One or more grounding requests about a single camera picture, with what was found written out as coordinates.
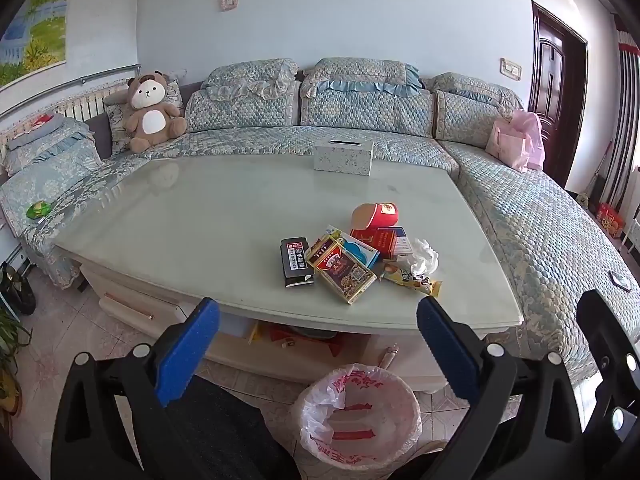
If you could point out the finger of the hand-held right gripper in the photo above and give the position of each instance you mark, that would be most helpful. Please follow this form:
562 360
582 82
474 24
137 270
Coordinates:
617 340

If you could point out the black smartphone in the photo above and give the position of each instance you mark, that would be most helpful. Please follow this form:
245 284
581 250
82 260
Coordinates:
620 280

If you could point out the striped curtain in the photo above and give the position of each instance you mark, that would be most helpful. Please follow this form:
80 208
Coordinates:
622 110

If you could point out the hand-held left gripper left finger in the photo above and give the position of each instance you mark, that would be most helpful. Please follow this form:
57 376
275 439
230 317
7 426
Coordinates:
187 350

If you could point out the person's dark trouser leg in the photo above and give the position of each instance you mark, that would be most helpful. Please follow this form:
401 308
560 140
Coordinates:
230 425

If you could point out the red plastic packet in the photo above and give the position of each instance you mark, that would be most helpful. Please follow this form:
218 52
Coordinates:
300 342

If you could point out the floral pillow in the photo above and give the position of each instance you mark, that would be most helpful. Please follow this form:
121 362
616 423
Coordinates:
116 120

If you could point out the green potted plant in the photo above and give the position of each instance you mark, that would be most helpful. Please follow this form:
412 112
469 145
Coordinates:
10 332

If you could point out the green snack packet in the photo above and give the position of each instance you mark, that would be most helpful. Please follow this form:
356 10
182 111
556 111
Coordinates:
39 210

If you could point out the yellow snack wrapper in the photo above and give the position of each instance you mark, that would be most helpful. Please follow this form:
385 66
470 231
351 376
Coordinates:
410 280

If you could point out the quilted blue sofa back cushion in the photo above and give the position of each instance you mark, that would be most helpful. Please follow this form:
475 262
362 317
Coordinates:
465 115
240 105
365 110

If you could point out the pink wall socket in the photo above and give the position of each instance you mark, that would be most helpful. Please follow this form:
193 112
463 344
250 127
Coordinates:
228 2

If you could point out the blue and white box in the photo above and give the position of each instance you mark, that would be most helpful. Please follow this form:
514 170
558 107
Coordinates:
404 245

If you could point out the red gift box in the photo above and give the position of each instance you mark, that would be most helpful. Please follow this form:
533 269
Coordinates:
611 220

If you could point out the metal pipe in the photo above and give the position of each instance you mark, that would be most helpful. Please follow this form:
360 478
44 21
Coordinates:
100 74

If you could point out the red paper cup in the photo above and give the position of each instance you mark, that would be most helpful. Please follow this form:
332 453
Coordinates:
382 215

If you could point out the pink plastic bag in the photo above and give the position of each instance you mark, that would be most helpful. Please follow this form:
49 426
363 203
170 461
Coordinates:
534 135

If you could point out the gold and maroon box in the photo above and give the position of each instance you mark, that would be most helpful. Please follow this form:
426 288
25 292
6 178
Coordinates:
342 272

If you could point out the landscape wall poster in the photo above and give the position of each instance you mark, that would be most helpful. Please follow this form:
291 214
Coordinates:
35 35

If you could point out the wastebasket with plastic bag liner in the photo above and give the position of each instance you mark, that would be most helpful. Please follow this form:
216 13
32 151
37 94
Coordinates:
320 400

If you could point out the dark bag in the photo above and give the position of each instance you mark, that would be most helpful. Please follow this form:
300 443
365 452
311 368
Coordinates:
17 290

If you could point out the red cloth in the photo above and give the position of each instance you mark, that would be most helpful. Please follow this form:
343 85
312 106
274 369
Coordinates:
42 121

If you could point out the white glass-top coffee table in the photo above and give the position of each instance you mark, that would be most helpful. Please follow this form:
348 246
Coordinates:
115 285

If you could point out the dark wooden door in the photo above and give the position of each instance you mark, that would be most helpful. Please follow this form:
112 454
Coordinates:
550 85

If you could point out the black box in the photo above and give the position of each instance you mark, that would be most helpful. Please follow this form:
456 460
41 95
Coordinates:
295 260

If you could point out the patterned white tissue box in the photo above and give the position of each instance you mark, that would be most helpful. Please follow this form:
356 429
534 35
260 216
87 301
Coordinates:
345 157

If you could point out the pink paper gift bag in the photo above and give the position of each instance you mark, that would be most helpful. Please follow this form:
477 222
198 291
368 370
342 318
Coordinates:
507 145

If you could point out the brown teddy bear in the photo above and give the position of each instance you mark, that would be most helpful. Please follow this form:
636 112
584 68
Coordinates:
150 125

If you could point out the red cigarette pack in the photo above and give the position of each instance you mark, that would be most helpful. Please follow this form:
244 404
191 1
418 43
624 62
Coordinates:
385 243

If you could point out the light blue cartoon box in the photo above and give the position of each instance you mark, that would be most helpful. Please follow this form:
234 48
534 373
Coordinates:
357 253

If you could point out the blue floral armrest cushion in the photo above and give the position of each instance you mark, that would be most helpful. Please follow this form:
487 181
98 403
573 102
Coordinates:
50 157

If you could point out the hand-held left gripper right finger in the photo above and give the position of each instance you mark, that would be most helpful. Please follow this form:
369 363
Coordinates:
447 350

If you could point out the white tissue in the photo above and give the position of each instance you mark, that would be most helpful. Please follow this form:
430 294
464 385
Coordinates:
422 257

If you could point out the small beige bottle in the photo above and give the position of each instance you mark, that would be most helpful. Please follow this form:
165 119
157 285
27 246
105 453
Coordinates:
390 356

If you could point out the white table drawer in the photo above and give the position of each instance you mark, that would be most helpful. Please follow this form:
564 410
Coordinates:
130 310

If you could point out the white radiator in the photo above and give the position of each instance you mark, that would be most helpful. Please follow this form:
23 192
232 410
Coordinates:
85 105

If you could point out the white light switch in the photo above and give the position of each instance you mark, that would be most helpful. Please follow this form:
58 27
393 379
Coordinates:
510 68

